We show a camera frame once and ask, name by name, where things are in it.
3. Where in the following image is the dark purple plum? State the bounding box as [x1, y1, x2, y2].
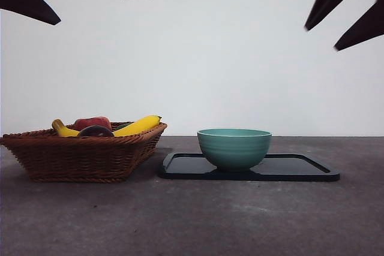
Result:
[78, 125, 115, 138]

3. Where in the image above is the teal ribbed bowl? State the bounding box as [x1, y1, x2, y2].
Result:
[197, 128, 273, 173]

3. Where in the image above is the red apple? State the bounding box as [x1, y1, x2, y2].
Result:
[73, 116, 112, 131]

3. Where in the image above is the dark green rectangular tray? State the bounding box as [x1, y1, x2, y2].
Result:
[158, 152, 341, 182]

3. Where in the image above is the yellow banana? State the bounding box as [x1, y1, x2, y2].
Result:
[51, 114, 163, 137]

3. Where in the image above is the brown wicker basket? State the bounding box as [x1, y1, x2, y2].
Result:
[0, 121, 168, 183]

